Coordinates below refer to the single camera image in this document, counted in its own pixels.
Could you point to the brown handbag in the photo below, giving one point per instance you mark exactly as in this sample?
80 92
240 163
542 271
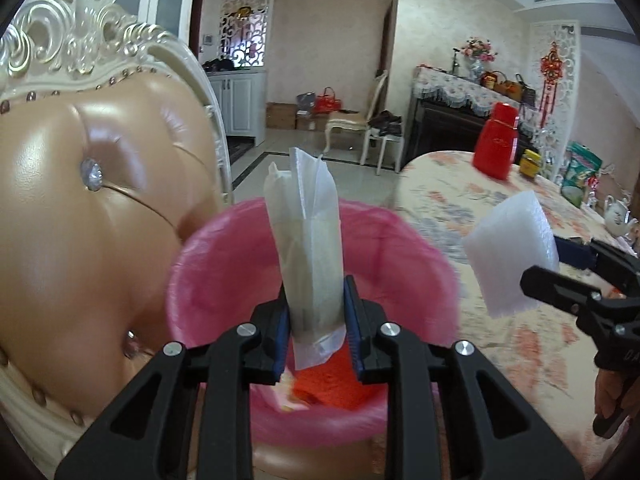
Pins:
507 86

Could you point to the small cardboard box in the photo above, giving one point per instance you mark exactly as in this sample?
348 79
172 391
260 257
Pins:
310 122

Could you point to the ornate beige tufted chair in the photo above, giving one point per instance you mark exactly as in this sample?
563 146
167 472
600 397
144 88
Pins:
75 185

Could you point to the dark items on cabinet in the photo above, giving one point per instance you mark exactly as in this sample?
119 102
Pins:
217 65

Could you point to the dark clothes pile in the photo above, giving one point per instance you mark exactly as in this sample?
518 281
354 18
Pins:
385 122

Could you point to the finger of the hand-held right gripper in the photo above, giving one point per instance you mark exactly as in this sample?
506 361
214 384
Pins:
550 285
575 252

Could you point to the red thermos jug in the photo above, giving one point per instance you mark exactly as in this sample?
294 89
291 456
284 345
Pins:
495 145

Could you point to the white foam sheet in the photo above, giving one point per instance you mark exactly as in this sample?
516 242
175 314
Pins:
510 250

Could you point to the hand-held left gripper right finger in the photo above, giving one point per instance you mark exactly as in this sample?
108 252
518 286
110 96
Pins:
353 331

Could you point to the floral lace piano cover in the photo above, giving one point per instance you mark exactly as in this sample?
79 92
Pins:
450 85

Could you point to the floral tablecloth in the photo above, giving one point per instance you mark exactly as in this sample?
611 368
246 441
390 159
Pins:
500 370

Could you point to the orange gift basket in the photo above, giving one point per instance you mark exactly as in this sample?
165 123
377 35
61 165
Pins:
490 80

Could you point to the white low cabinet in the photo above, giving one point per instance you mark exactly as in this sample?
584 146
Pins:
240 105

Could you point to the orange red snack packet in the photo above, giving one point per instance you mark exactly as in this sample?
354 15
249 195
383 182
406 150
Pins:
325 385

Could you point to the white teapot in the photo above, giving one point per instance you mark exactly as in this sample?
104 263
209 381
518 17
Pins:
617 215

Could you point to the yellow lidded jar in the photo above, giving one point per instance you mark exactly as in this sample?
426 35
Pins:
530 162

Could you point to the red gift bag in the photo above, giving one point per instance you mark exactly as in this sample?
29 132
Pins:
327 102

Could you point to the clear plastic wrapper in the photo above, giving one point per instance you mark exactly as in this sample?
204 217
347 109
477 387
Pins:
310 260

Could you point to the green printed package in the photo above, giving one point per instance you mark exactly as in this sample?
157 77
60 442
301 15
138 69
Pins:
580 170

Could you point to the dark wooden door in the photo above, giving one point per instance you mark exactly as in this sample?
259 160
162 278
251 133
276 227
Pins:
198 25

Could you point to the person's right hand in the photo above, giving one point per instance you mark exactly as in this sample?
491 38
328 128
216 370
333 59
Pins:
607 392

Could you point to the white lattice room screen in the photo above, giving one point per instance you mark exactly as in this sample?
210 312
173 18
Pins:
250 35

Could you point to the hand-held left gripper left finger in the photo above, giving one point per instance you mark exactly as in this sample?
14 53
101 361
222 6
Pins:
281 341

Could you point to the grey shopping bag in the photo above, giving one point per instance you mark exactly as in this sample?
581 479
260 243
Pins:
305 102

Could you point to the white lattice wall panel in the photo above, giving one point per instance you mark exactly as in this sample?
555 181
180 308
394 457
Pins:
567 110

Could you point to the pink lined trash bin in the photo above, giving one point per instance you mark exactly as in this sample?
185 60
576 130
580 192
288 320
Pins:
215 260

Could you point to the cream dining chair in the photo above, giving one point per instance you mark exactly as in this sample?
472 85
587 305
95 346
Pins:
350 122

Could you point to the red knot hanging ornament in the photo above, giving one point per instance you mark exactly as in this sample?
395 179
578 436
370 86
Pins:
551 67

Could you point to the pink flower bouquet vase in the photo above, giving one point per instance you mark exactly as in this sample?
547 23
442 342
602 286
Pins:
477 50

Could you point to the dark handbag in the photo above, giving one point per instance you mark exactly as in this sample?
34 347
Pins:
527 92

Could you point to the white glass door cabinet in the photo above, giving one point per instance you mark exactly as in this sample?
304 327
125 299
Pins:
170 0

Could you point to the large cardboard box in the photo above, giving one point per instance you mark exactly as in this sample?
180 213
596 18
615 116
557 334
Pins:
280 116

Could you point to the dark upright piano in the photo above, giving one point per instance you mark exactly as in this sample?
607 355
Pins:
440 125

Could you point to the pale crumpled wrapper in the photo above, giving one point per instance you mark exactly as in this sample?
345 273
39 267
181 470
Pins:
286 392

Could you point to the dark door mat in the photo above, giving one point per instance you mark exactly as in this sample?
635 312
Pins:
242 149

